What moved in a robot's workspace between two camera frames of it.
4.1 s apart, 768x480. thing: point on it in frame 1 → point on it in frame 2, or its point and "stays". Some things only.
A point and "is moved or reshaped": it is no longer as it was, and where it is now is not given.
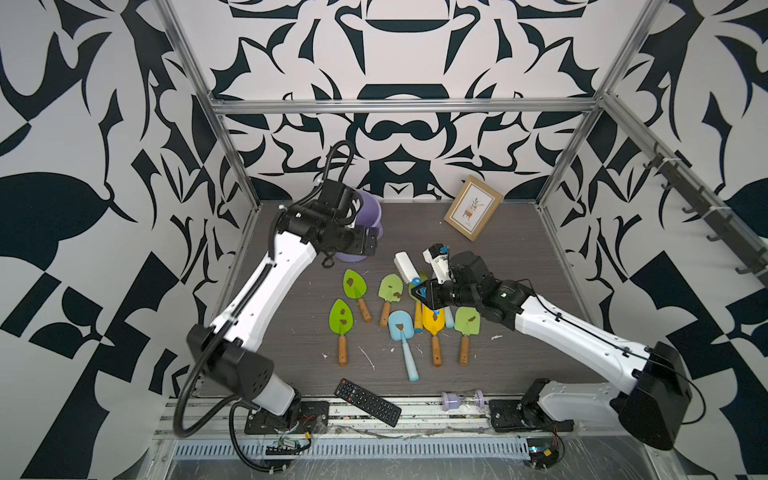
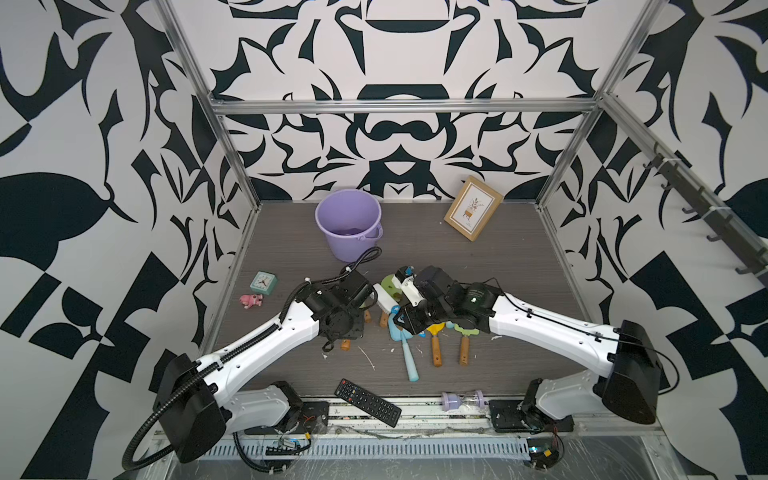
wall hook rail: x=732 y=232 stays
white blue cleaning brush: x=406 y=268 is moved or reshaped
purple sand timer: x=454 y=401 stays
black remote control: x=367 y=402 stays
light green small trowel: x=467 y=320 stays
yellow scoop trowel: x=434 y=322 stays
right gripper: x=428 y=292 → x=406 y=319
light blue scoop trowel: x=401 y=328 stays
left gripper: x=355 y=245 → x=358 y=326
